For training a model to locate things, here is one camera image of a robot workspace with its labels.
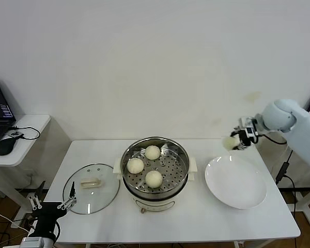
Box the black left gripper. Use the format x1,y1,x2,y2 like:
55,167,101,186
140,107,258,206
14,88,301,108
28,180,78,238

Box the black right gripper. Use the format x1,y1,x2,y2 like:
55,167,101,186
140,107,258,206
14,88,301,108
229,126,259,151

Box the white steamed baozi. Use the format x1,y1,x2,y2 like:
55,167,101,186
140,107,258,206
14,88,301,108
222,136,238,151
144,170,163,189
126,158,145,174
144,145,161,161

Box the glass lid with cream handle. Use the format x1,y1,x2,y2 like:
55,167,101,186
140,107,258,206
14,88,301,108
63,162,120,215

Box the stainless steel steamer basket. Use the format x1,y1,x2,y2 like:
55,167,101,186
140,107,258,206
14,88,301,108
113,136,198,194

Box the black table foot bar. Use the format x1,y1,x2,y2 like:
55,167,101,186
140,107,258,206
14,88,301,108
14,187,51,194
278,186,310,193

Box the white round plate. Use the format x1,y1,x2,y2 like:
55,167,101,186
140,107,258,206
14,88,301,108
204,155,268,209

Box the white side table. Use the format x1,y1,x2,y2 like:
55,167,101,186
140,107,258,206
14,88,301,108
0,114,52,216
296,165,310,227

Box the black computer mouse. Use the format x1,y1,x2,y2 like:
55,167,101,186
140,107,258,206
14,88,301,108
0,138,17,156

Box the cream electric cooker base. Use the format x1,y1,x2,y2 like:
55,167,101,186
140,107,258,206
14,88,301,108
122,172,196,214

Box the black laptop with dark screen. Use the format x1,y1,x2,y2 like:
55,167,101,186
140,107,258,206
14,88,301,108
0,76,17,153

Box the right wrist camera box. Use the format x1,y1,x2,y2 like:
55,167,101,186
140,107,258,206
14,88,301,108
238,117,258,136

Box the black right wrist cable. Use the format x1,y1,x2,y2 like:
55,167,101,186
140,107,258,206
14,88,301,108
257,132,287,145

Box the black power adapter cable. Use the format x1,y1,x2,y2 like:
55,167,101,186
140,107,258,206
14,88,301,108
275,149,300,220

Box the black usb cable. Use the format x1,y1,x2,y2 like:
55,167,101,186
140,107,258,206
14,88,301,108
11,126,41,140

